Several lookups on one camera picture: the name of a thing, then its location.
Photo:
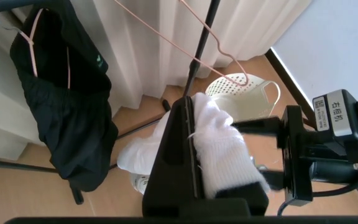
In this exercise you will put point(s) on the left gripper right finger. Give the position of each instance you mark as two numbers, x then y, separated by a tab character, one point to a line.
253	199

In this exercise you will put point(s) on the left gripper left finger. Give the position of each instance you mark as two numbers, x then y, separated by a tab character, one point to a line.
172	174

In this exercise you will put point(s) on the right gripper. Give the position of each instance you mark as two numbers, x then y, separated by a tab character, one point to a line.
294	161

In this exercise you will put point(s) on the white garment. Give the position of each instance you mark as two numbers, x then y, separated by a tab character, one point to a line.
216	140

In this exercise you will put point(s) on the white laundry basket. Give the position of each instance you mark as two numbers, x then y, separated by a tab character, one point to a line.
247	102

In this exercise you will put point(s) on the black clothes rack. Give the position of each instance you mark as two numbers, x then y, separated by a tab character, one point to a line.
203	40

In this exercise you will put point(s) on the white curtain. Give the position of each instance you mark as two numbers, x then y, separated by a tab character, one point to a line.
135	46

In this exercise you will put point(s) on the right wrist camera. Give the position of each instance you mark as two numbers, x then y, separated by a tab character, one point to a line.
337	115

